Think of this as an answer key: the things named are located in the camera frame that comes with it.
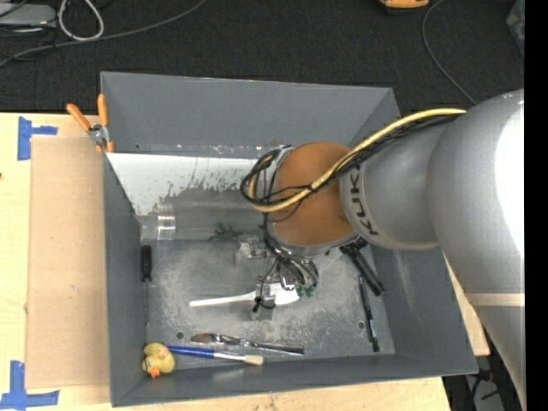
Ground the black pen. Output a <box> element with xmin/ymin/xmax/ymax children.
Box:
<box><xmin>358</xmin><ymin>275</ymin><xmax>381</xmax><ymax>354</ymax></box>

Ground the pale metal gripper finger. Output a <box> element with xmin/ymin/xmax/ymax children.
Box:
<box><xmin>234</xmin><ymin>235</ymin><xmax>269</xmax><ymax>269</ymax></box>
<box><xmin>249</xmin><ymin>283</ymin><xmax>277</xmax><ymax>321</ymax></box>

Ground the yellow rubber duck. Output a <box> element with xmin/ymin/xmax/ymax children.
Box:
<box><xmin>141</xmin><ymin>342</ymin><xmax>176</xmax><ymax>379</ymax></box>

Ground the dark metal spoon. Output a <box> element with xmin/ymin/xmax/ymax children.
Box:
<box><xmin>190</xmin><ymin>332</ymin><xmax>306</xmax><ymax>356</ymax></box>

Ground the blue handled paintbrush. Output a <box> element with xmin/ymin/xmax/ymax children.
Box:
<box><xmin>165</xmin><ymin>344</ymin><xmax>265</xmax><ymax>366</ymax></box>

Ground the clear plastic tube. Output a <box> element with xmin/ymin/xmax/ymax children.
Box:
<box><xmin>137</xmin><ymin>212</ymin><xmax>178</xmax><ymax>242</ymax></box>

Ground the dark green toy lizard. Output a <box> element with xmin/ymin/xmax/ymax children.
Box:
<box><xmin>208</xmin><ymin>223</ymin><xmax>243</xmax><ymax>243</ymax></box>

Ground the grey metal bin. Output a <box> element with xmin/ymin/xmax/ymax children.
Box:
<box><xmin>99</xmin><ymin>71</ymin><xmax>480</xmax><ymax>407</ymax></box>

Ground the brown cardboard board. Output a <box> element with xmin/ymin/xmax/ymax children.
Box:
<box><xmin>24</xmin><ymin>134</ymin><xmax>111</xmax><ymax>391</ymax></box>

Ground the white plastic spoon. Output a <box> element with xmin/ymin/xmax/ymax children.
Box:
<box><xmin>188</xmin><ymin>288</ymin><xmax>301</xmax><ymax>309</ymax></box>

